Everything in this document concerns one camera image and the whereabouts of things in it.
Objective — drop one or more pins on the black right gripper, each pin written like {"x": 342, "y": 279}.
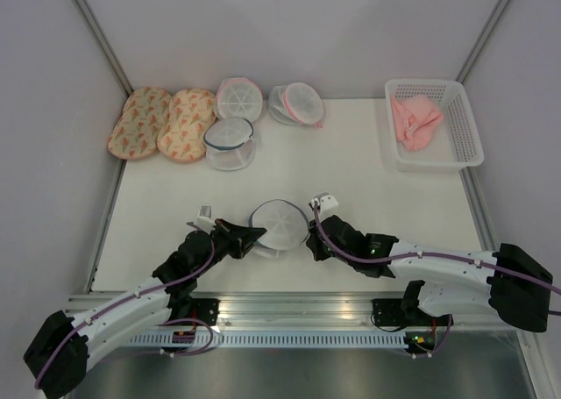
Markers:
{"x": 313, "y": 242}

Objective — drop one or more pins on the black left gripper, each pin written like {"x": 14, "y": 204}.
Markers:
{"x": 241, "y": 238}

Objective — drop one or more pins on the blue-trimmed mesh laundry bag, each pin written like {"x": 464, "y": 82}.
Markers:
{"x": 287, "y": 227}

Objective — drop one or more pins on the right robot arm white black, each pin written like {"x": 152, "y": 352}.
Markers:
{"x": 508, "y": 284}

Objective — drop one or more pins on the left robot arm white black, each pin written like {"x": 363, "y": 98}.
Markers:
{"x": 66, "y": 347}

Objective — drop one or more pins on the right floral bra pad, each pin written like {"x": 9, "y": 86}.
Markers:
{"x": 191, "y": 115}

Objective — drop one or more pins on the floral bra pad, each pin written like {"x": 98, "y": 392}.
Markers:
{"x": 144, "y": 114}
{"x": 191, "y": 115}

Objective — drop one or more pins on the pink-trimmed mesh bag tilted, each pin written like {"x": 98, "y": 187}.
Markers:
{"x": 296, "y": 104}

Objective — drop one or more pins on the pink bra in basket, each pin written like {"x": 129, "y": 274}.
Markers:
{"x": 415, "y": 121}

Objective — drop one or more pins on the pink-trimmed mesh bag upright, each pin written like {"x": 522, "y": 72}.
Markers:
{"x": 238, "y": 97}

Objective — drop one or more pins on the left floral bra pad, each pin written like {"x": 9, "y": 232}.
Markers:
{"x": 144, "y": 114}

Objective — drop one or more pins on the white perforated plastic basket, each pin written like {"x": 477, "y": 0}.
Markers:
{"x": 456, "y": 142}

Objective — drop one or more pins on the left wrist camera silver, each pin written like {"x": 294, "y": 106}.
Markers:
{"x": 204, "y": 217}

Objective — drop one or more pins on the aluminium front rail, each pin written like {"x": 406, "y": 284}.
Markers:
{"x": 298, "y": 310}

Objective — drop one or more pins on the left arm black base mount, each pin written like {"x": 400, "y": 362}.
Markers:
{"x": 204, "y": 309}

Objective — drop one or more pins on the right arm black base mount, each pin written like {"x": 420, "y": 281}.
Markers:
{"x": 391, "y": 313}

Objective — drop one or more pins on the white slotted cable duct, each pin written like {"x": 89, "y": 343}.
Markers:
{"x": 276, "y": 339}

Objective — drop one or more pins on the left aluminium corner post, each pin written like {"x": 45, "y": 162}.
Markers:
{"x": 96, "y": 31}

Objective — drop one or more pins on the aluminium corner post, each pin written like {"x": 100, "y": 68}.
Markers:
{"x": 491, "y": 25}
{"x": 96, "y": 31}

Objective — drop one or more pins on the right aluminium corner post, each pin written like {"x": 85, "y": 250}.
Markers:
{"x": 491, "y": 25}

